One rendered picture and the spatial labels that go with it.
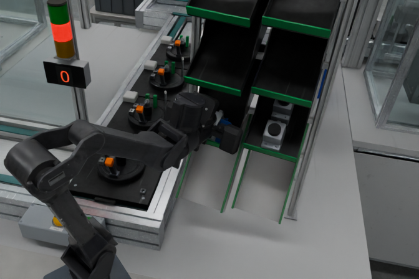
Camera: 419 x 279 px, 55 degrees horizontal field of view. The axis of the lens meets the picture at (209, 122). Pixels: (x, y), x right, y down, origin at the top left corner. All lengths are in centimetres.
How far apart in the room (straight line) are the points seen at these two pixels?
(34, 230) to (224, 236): 52
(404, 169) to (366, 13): 74
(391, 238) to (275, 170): 109
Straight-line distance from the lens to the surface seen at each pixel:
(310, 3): 86
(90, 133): 62
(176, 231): 122
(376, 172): 178
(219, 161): 110
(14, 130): 150
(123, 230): 115
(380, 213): 196
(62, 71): 123
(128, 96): 150
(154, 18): 227
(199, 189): 111
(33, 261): 122
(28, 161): 59
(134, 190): 117
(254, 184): 110
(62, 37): 118
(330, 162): 152
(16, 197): 124
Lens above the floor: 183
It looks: 38 degrees down
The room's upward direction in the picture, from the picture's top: 5 degrees clockwise
